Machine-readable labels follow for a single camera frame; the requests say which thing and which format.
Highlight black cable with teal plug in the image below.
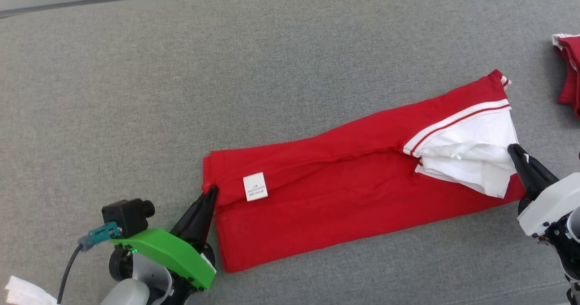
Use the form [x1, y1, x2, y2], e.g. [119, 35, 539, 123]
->
[58, 222, 121, 305]

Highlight white fabric wrap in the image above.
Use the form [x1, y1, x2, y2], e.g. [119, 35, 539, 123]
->
[5, 276, 57, 305]

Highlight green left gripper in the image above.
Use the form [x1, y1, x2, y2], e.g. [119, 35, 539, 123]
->
[109, 185, 219, 305]

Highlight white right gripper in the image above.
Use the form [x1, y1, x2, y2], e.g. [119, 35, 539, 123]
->
[507, 144, 580, 237]

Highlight red shorts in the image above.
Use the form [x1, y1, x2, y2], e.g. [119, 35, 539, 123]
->
[551, 33, 580, 119]

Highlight red and white jersey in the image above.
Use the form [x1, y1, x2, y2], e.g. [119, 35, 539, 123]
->
[202, 69, 527, 273]

